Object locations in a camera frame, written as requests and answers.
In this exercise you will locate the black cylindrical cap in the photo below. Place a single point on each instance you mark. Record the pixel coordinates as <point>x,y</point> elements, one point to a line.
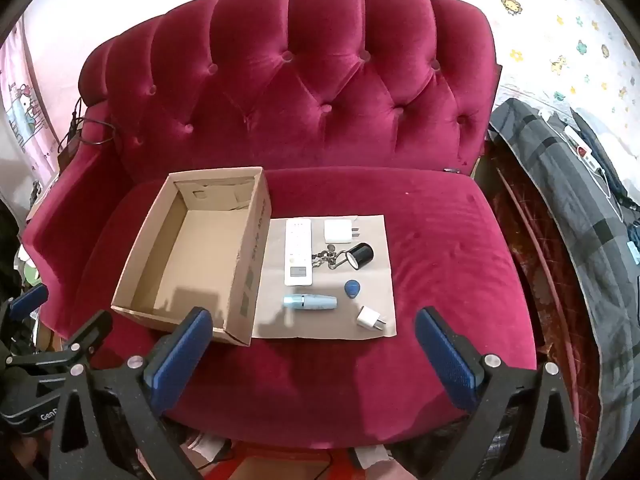
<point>361,254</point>

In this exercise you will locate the red patterned rug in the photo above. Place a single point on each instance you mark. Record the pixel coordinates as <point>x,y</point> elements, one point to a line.
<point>540,270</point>

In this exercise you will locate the blue key fob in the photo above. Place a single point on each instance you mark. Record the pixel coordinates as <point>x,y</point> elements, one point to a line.
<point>352,290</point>

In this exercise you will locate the small white charger plug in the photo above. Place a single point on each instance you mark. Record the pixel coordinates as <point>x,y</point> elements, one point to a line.
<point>369,317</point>

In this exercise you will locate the pink cartoon curtain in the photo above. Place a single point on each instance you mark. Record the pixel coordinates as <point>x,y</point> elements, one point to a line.
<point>22,110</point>

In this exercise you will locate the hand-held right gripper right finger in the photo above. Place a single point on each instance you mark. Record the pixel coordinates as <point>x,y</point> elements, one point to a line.
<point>447,360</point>

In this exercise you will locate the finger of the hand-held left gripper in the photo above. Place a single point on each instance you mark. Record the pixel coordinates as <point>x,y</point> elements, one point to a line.
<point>27,301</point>
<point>90,332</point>

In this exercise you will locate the red velvet tufted sofa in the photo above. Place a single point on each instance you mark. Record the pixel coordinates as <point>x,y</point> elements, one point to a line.
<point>350,110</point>

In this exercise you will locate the grey plaid blanket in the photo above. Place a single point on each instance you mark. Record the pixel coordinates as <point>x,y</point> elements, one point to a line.
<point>565,210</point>

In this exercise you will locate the brown paper sheet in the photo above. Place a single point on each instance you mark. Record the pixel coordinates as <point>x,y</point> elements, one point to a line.
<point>320,321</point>

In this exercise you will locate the white power strip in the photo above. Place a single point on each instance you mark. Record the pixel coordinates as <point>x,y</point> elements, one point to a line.
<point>582,150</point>

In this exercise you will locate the cardboard box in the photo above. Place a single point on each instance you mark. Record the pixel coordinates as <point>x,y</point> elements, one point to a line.
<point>200,260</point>

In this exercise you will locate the large white charger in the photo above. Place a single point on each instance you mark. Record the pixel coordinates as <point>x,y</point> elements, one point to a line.
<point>337,231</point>

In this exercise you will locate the light blue cosmetic bottle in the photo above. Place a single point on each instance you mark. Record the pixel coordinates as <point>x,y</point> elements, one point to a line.
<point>310,301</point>

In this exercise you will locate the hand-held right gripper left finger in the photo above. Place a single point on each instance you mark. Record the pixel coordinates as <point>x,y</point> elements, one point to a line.
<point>177,355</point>

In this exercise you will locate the white printed star sheet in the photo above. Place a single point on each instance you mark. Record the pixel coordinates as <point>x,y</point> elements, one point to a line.
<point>550,25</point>

